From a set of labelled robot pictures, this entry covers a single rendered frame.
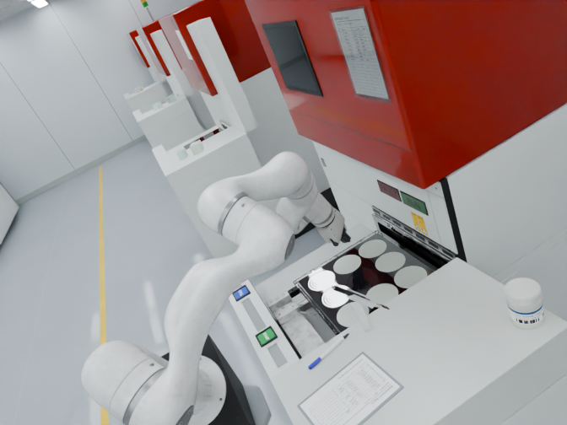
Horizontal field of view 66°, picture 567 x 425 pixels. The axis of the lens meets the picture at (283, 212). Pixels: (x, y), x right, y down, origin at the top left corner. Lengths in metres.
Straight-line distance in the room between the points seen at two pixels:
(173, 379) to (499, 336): 0.72
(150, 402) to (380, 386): 0.51
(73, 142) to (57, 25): 2.00
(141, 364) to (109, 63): 8.25
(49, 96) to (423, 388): 8.51
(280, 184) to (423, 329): 0.52
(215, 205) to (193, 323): 0.24
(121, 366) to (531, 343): 0.85
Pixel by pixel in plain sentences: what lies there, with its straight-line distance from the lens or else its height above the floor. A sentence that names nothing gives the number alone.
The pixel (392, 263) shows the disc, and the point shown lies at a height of 0.90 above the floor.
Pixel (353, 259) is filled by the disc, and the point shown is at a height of 0.90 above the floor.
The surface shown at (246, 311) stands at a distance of 1.47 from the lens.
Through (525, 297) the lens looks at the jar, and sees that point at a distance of 1.09.
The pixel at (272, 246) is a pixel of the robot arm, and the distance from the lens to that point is 0.86.
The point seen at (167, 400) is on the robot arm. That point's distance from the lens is 0.88.
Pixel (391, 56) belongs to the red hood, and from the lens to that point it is 1.05.
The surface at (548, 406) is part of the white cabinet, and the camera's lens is 1.29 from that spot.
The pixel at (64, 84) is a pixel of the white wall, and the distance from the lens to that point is 9.02.
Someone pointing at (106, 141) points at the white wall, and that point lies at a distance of 9.14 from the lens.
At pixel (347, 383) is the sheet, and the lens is 1.13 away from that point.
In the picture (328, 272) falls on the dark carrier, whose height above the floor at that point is 0.90.
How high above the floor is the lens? 1.83
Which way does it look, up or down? 28 degrees down
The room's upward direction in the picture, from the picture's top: 25 degrees counter-clockwise
